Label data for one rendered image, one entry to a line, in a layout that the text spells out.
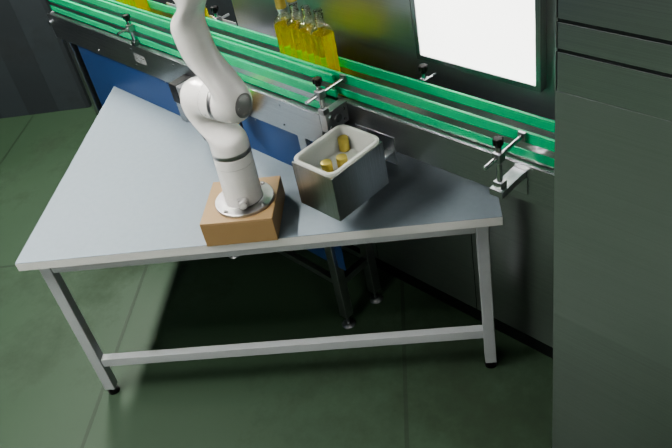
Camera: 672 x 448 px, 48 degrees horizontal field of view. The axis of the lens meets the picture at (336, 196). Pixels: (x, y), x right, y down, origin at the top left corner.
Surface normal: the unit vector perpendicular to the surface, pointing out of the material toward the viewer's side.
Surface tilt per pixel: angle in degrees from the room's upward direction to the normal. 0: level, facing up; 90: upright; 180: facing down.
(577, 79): 90
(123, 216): 0
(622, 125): 90
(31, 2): 90
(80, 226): 0
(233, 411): 0
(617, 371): 90
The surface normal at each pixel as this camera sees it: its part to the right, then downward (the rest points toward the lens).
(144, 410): -0.17, -0.78
